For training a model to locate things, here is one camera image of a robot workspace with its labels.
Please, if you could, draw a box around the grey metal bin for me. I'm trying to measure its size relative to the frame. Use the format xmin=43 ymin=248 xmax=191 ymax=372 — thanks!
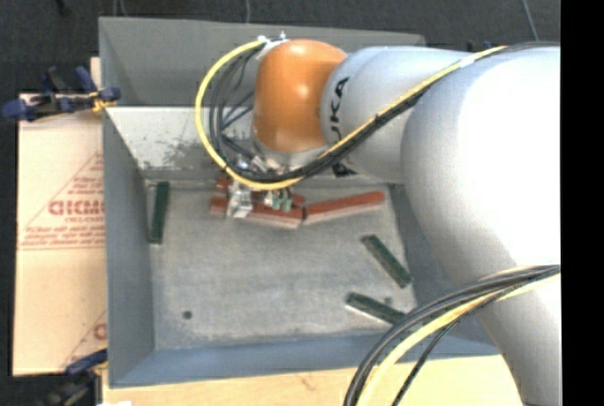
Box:
xmin=97 ymin=15 xmax=502 ymax=389

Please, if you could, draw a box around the dark green flat block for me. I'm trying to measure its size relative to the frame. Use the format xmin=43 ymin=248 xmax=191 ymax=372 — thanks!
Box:
xmin=147 ymin=180 xmax=171 ymax=245
xmin=344 ymin=291 xmax=408 ymax=326
xmin=360 ymin=234 xmax=413 ymax=290

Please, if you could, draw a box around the brown cardboard board red print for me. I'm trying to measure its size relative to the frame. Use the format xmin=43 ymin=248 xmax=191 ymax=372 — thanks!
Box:
xmin=10 ymin=91 xmax=109 ymax=378

